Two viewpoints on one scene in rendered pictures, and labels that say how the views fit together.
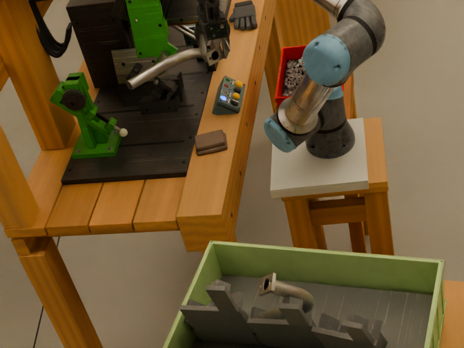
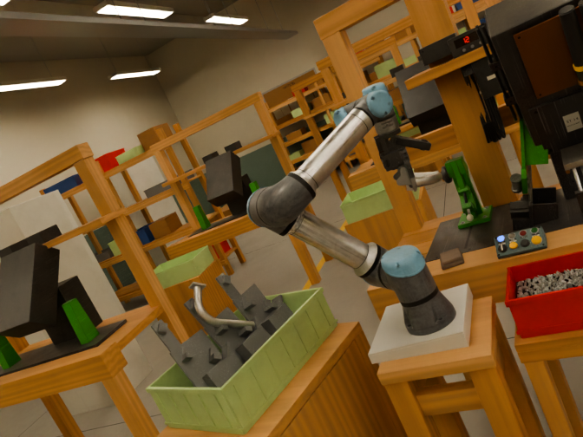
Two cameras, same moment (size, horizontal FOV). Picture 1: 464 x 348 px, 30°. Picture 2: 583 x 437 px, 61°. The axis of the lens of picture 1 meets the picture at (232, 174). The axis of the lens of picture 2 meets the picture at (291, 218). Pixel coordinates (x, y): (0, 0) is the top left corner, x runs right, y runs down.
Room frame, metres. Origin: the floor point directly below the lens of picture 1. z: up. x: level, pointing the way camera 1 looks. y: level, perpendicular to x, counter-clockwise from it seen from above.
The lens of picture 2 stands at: (2.16, -1.70, 1.60)
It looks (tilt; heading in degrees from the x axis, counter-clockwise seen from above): 10 degrees down; 104
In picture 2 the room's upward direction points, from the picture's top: 25 degrees counter-clockwise
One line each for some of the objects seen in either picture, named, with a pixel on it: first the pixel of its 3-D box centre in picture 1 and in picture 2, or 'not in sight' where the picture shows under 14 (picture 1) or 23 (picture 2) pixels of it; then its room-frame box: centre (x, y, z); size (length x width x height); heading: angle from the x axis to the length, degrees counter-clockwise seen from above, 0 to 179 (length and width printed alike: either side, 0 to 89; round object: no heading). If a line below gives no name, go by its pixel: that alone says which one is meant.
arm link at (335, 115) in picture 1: (322, 101); (406, 271); (2.04, -0.31, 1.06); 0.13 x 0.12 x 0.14; 122
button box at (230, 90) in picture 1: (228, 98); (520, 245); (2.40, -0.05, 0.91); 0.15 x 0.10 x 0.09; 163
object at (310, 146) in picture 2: not in sight; (334, 121); (1.05, 10.01, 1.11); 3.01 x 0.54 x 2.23; 171
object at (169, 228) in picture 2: not in sight; (138, 225); (-1.74, 5.00, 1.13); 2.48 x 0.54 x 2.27; 171
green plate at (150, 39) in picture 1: (150, 21); (532, 143); (2.58, 0.14, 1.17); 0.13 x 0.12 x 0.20; 163
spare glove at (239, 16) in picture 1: (242, 16); not in sight; (2.92, -0.19, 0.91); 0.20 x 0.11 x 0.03; 173
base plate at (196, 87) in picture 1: (157, 79); (579, 204); (2.66, 0.18, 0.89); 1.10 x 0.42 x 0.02; 163
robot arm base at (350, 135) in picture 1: (328, 130); (424, 306); (2.05, -0.32, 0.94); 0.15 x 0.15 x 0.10
